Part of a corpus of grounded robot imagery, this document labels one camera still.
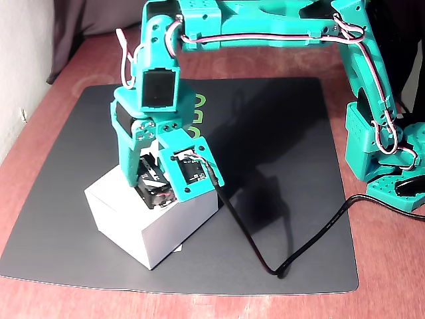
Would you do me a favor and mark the red white arm servo wire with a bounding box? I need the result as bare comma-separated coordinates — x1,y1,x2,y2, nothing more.
165,13,418,172

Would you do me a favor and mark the red white gripper servo wire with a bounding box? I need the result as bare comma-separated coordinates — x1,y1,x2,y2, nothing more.
115,28,143,90

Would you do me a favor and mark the white open cardboard box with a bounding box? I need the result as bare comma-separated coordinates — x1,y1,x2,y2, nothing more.
84,164,219,270

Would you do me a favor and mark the black camera cable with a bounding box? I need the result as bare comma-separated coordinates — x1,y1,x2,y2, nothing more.
204,162,425,279

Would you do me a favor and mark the dark background object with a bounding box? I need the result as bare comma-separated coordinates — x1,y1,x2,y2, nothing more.
365,0,425,114

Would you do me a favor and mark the teal framed camera module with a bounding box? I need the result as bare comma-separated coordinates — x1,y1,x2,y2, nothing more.
156,130,226,203

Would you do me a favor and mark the black mat with green lettering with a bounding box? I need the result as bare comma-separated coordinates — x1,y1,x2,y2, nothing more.
0,77,360,296

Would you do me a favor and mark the dark grey cloth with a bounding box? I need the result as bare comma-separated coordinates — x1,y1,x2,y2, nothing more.
46,0,147,86

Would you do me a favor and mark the teal gripper with servo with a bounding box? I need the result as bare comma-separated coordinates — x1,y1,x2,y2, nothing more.
110,79,197,187

